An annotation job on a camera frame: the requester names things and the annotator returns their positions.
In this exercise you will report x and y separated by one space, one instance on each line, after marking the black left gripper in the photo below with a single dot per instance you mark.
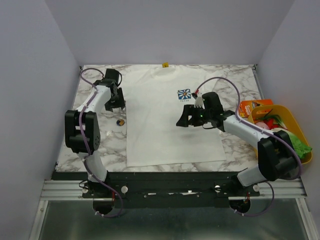
120 103

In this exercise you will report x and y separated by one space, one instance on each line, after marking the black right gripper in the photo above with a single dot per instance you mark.
193 116

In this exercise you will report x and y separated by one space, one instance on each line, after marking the round blue orange brooch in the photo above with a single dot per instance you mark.
120 122

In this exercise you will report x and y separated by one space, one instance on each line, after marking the white t-shirt with flower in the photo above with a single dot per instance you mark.
154 100

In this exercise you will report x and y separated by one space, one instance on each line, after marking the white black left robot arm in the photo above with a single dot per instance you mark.
81 126

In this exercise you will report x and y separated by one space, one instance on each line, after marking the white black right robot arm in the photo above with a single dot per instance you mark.
277 158

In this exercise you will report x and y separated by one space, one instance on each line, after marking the orange cardboard box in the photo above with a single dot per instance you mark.
246 106

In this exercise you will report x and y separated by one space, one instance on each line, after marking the pink round toy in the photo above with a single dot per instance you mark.
262 125

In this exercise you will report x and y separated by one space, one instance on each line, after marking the red tomato toy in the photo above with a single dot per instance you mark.
270 123

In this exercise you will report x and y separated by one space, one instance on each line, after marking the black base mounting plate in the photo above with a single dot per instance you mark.
161 190

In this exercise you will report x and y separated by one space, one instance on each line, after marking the white cabbage toy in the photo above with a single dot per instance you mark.
277 129

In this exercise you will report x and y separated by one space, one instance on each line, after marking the green onion toy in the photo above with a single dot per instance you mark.
278 122

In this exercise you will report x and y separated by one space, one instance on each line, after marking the green lettuce toy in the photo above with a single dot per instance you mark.
300 148

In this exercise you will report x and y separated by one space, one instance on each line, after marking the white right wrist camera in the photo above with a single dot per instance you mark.
199 102

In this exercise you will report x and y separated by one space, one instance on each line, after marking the aluminium frame rail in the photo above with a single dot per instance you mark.
53 190

